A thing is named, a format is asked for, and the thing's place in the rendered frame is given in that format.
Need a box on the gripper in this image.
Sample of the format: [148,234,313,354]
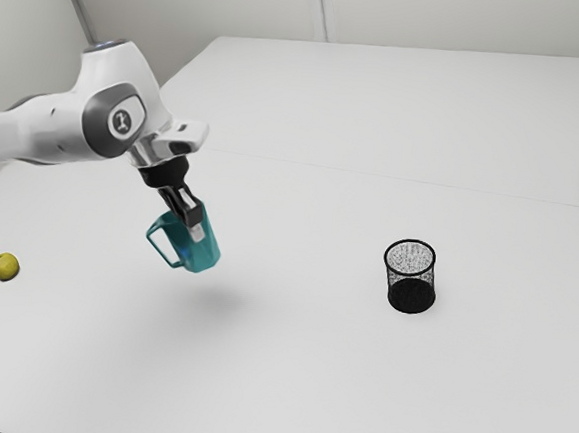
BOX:
[131,151,211,245]

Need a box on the teal faceted mug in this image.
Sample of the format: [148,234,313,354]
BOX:
[142,196,226,276]

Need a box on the yellow-green apple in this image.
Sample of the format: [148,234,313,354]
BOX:
[0,251,22,284]

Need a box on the black mesh pen holder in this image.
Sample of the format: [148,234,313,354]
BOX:
[378,237,442,318]

